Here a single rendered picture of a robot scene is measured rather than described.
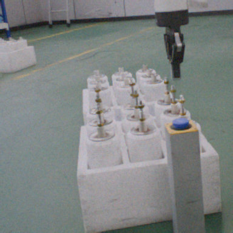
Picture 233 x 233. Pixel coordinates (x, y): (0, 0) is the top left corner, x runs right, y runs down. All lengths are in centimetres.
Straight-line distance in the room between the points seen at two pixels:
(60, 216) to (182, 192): 44
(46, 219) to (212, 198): 50
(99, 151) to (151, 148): 14
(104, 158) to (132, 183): 10
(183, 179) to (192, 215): 10
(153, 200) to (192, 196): 17
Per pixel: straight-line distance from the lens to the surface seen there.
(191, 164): 93
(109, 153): 106
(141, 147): 106
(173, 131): 90
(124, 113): 129
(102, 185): 107
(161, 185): 109
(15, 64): 371
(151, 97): 160
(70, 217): 123
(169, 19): 83
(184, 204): 98
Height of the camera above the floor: 65
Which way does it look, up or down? 15 degrees down
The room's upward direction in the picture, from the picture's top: 5 degrees counter-clockwise
